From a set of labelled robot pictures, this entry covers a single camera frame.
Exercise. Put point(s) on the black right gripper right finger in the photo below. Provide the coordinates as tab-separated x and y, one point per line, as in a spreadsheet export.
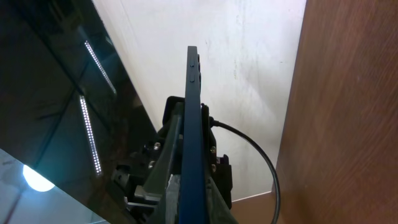
218	211

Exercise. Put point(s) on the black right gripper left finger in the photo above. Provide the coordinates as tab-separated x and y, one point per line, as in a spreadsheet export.
167	212

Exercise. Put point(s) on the blue Galaxy smartphone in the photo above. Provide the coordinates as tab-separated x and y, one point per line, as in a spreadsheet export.
192	204

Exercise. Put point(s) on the dark monitor screen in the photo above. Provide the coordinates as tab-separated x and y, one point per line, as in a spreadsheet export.
68	108

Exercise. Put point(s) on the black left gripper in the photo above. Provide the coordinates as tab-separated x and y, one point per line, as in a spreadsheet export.
139	182

